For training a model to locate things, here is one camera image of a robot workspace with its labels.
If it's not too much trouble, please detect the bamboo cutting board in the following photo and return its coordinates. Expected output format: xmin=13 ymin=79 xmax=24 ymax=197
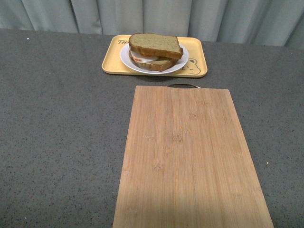
xmin=113 ymin=85 xmax=273 ymax=228

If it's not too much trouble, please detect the grey curtain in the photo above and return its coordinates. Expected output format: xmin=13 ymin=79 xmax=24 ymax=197
xmin=0 ymin=0 xmax=304 ymax=49

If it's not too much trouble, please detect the white round plate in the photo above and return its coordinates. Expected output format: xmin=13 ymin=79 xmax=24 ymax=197
xmin=120 ymin=44 xmax=189 ymax=75

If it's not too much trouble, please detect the yellow bear tray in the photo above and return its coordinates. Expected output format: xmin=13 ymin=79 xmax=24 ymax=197
xmin=102 ymin=35 xmax=208 ymax=78

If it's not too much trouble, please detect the fried egg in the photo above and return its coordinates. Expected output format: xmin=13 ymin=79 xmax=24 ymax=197
xmin=129 ymin=50 xmax=159 ymax=64

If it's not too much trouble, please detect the bread slice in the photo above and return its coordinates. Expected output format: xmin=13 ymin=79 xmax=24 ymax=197
xmin=128 ymin=53 xmax=178 ymax=72
xmin=129 ymin=33 xmax=183 ymax=59

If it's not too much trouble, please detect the metal cutting board handle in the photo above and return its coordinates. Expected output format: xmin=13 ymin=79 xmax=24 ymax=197
xmin=168 ymin=84 xmax=200 ymax=89

